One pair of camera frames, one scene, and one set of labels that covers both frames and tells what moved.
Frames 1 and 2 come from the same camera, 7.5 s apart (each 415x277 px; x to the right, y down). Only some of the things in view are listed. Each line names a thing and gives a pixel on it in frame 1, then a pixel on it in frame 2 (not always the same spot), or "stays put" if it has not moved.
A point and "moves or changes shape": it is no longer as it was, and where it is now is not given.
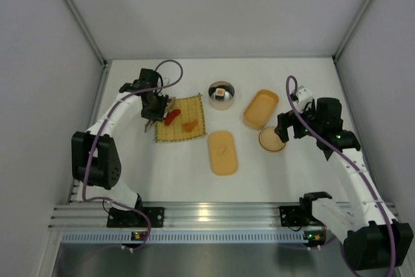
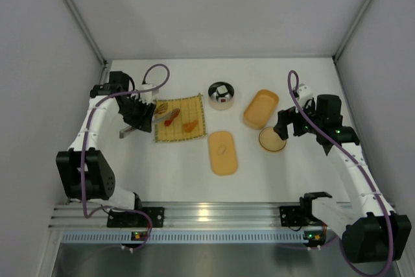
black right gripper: x=286 y=122 stays put
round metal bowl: x=221 y=95 stays put
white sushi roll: x=220 y=93 moves or changes shape
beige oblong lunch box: x=260 y=108 stays put
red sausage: x=171 y=115 stays put
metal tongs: x=169 y=106 -> x=122 y=132
